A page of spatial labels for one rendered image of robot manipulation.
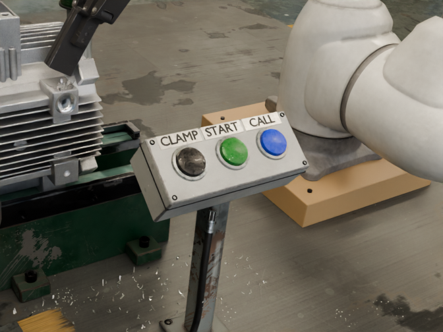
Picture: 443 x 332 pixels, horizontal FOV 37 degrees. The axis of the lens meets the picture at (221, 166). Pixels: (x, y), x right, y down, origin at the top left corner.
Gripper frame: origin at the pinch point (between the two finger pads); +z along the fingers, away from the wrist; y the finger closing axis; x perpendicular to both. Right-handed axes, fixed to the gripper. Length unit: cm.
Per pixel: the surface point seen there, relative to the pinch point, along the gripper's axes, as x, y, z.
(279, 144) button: 13.9, 21.6, -2.7
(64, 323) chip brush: 10.7, 10.7, 29.5
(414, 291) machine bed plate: 50, 26, 7
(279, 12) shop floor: 292, -278, -39
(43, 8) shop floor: 159, -328, 38
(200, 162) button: 5.6, 21.4, 2.0
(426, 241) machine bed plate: 59, 19, 2
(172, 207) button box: 4.1, 22.9, 6.6
